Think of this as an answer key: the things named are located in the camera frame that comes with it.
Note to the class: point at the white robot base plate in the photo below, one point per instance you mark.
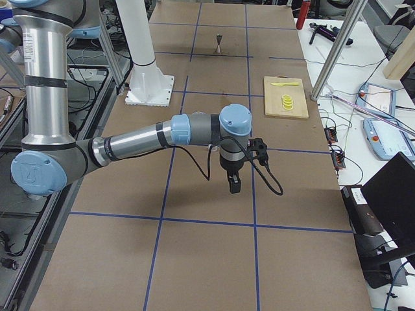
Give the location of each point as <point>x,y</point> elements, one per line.
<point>148,86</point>

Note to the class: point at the black handle tool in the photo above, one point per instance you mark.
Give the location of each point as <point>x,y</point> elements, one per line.
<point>315,27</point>

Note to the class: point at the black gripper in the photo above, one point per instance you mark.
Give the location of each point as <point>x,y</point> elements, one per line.
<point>231,168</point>

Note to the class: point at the aluminium frame post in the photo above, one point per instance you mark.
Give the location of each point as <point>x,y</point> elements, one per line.
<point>347,27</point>

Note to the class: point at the back lemon slice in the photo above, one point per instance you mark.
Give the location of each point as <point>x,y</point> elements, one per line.
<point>288,108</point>

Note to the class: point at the black monitor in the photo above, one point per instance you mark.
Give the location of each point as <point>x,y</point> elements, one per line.
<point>390,195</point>

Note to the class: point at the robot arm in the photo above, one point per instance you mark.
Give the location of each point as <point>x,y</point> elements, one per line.
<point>51,158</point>
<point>11,35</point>

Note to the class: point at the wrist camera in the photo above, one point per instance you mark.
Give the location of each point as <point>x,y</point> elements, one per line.
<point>258,149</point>

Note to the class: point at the steel double jigger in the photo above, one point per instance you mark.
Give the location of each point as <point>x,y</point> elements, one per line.
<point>218,39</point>

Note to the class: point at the wooden cutting board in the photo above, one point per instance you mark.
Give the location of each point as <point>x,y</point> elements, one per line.
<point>274,103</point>

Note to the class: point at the green handled reach stick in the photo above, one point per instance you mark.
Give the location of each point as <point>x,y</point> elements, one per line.
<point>366,110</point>

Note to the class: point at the yellow plastic knife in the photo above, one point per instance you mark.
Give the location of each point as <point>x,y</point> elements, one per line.
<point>284,83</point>

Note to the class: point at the black box device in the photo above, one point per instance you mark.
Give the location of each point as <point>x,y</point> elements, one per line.
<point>361,215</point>

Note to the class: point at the red cylinder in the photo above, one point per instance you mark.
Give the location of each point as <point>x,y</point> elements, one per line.
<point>304,10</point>

